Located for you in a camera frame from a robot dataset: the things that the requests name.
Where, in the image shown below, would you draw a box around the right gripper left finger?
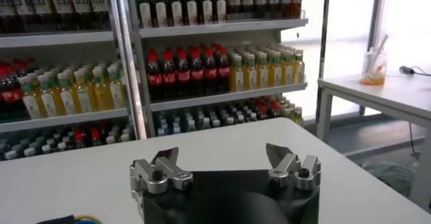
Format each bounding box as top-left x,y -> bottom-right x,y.
129,147 -> 195,195

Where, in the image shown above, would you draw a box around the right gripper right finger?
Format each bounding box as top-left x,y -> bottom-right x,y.
265,143 -> 322,192

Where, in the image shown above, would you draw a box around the cola bottle red cap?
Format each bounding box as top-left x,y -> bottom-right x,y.
216,45 -> 232,94
73,130 -> 86,147
146,48 -> 163,102
189,46 -> 205,97
203,46 -> 218,95
256,104 -> 269,120
0,72 -> 22,122
175,47 -> 191,98
161,48 -> 176,100
269,101 -> 281,118
90,127 -> 102,145

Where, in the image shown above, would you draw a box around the yellow juice bottle green label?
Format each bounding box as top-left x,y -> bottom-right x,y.
106,66 -> 127,109
293,49 -> 306,84
244,54 -> 259,91
281,50 -> 296,85
256,52 -> 270,89
36,73 -> 60,118
230,55 -> 245,94
268,52 -> 283,87
91,67 -> 112,111
73,70 -> 94,114
56,72 -> 77,116
18,75 -> 43,120

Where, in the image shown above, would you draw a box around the clear cup orange contents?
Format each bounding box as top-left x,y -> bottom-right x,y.
359,45 -> 388,86

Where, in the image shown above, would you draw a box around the white plastic stick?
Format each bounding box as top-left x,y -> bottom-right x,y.
365,34 -> 389,75

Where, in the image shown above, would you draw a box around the grey metal shelf unit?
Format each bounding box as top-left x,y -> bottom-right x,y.
0,0 -> 149,162
124,0 -> 309,139

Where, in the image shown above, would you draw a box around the yellow and blue wire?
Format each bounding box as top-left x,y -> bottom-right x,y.
73,214 -> 105,224

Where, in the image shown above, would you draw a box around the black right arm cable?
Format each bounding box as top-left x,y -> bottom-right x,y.
35,214 -> 77,224

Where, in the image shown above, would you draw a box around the white metal frame table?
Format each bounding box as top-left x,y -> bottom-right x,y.
316,67 -> 431,213

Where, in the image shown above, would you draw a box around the thin black hanging cable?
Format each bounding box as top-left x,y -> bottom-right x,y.
407,121 -> 420,161

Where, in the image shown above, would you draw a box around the thin dark window post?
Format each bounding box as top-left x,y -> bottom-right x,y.
314,0 -> 333,124

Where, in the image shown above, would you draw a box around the black adapter with cable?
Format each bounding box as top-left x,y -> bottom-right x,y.
399,65 -> 431,77

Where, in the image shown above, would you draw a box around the pale grey window post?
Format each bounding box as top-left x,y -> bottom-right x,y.
357,0 -> 388,117

